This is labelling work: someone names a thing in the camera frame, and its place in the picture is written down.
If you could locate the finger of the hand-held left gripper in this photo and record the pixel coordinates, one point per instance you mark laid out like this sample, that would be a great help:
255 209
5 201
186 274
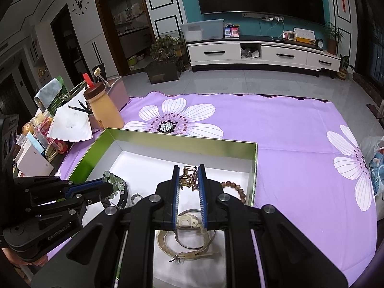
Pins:
75 207
87 184

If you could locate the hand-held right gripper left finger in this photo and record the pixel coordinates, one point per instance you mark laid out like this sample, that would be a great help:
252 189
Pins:
176 198

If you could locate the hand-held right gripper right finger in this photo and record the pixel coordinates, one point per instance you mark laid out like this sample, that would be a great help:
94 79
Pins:
202 198

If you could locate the beige wrist watch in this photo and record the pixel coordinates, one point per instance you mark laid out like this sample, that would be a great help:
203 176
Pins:
187 220

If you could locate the green cardboard box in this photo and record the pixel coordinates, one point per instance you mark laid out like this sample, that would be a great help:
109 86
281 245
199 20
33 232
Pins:
135 162

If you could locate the person's left hand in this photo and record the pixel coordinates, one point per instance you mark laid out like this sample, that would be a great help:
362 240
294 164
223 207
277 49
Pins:
27 262

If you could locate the black bangle in box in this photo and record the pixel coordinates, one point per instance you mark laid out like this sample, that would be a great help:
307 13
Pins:
125 196

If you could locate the silver bangle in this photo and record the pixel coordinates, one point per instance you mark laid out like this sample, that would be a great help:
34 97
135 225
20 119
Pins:
192 248

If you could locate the red snack packets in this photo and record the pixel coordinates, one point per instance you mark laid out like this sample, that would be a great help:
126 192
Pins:
49 142

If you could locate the white cardboard box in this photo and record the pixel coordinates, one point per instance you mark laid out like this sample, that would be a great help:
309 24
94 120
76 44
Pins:
34 159

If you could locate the white paper fan sheet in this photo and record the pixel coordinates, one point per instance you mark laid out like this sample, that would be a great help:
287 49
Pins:
70 126

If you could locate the black pencils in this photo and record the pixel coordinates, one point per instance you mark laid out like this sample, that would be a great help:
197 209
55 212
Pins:
78 108

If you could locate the orange bottle with brown lid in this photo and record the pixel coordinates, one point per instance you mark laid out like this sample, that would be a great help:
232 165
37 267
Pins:
105 108

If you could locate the purple floral tablecloth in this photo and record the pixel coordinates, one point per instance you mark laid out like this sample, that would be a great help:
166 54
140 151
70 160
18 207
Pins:
285 156

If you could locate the pink desk container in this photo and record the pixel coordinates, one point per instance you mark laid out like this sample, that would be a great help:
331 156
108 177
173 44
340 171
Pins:
117 93

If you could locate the grey blue rolled towel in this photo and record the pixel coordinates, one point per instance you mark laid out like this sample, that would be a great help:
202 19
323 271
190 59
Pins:
48 91

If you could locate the large potted plant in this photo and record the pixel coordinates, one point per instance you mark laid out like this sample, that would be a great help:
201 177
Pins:
163 57

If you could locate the white television cabinet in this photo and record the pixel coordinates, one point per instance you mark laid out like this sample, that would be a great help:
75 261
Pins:
261 55

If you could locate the clear plastic storage box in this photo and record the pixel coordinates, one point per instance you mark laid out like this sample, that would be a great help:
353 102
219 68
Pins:
202 30

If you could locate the white plastic bag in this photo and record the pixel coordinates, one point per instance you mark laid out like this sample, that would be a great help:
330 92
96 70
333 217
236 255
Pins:
375 162

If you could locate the white pink desk device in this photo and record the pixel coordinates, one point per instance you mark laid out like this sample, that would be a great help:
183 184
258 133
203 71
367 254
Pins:
290 36

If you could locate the white power strip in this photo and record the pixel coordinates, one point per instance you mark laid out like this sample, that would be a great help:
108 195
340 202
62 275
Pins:
271 18

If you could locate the white and yellow card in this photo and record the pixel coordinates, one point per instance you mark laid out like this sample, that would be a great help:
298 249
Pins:
306 34

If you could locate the black alarm clock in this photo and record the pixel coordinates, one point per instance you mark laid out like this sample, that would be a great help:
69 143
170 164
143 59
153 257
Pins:
319 43

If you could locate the small floor potted plant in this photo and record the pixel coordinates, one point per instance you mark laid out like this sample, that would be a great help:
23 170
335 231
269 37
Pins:
345 66

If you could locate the small potted plant on cabinet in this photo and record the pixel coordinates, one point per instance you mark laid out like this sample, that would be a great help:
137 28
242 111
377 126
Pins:
332 37

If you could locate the deer wall clock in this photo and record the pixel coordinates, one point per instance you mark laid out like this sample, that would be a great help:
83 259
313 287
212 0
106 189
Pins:
80 3

